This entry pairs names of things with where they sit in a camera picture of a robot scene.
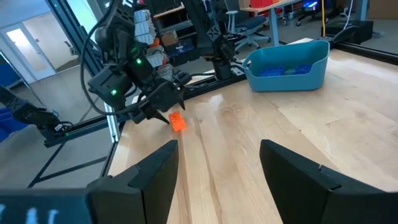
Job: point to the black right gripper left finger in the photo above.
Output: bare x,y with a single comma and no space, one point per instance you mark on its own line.
146,199

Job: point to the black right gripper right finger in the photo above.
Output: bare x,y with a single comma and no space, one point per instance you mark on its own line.
304,193

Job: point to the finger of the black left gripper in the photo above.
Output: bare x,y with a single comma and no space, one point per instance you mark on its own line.
155,114
181,99

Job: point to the orange toy block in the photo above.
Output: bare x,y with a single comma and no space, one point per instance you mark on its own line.
177,122

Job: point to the long blue toy block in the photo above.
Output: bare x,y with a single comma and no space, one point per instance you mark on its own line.
272,71

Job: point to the short blue toy block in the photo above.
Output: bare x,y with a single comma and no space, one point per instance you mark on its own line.
303,69

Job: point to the black idle robot arm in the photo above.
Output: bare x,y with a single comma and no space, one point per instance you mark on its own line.
28,113

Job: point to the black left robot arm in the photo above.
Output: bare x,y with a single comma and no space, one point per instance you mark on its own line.
118,40

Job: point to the blue box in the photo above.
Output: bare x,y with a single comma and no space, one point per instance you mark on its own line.
180,49

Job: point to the cardboard box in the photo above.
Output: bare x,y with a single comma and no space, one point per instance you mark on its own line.
244,3
169,38

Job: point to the white stacked boxes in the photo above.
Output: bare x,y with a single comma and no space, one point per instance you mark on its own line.
144,28

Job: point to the storage shelf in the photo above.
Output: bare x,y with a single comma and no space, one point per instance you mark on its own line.
183,28

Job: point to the office chair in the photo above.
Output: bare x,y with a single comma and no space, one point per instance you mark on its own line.
248,23

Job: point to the blue plastic bin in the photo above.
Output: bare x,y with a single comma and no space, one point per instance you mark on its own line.
286,82

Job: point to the desk with blue legs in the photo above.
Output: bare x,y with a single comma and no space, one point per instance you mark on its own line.
274,18

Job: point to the red box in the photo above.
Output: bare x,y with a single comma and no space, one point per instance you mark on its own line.
261,3

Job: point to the white door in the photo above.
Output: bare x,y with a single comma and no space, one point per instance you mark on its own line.
31,53

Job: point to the blue storage crate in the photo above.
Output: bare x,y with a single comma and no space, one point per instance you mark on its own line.
6,130

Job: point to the black wheeled base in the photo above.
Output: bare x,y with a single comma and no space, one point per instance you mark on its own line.
306,15

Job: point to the blue cabinet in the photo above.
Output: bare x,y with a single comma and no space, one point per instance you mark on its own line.
7,74

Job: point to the blue lit device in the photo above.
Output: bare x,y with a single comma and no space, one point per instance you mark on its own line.
311,3

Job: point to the black rounded device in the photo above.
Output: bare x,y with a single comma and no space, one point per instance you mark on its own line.
345,35

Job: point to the black equipment box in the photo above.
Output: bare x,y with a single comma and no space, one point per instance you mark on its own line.
365,29

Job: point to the tall aluminium frame post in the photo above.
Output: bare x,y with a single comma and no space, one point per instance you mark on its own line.
112,124

